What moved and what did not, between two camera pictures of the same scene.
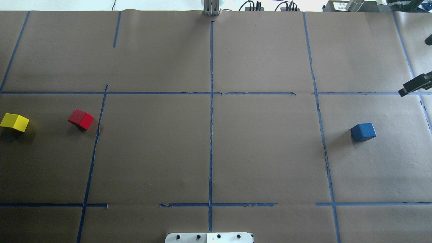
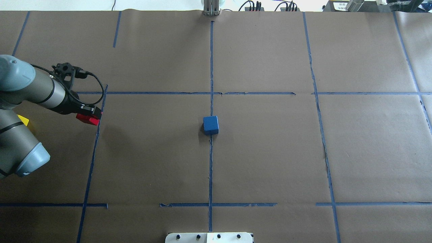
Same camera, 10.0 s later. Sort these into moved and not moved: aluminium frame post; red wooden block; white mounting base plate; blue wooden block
Moved: red wooden block; blue wooden block
Not moved: white mounting base plate; aluminium frame post
